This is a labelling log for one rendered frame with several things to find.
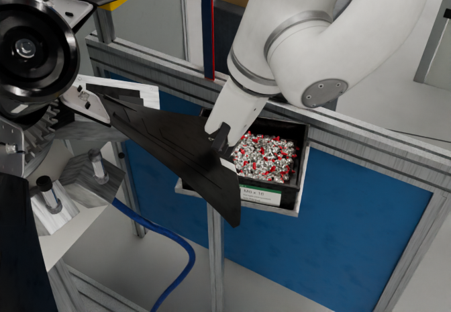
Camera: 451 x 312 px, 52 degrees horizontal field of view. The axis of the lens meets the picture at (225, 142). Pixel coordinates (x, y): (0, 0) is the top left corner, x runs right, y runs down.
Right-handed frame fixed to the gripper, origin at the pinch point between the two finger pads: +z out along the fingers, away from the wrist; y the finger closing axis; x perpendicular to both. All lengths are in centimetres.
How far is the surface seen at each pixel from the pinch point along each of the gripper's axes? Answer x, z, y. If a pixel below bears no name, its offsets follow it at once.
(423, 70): 45, 81, -172
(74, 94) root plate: -17.8, -7.3, 12.4
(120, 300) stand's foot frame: -10, 99, -2
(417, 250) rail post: 45, 30, -28
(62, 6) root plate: -24.9, -13.2, 6.3
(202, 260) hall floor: 5, 103, -31
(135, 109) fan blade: -12.8, -1.9, 5.2
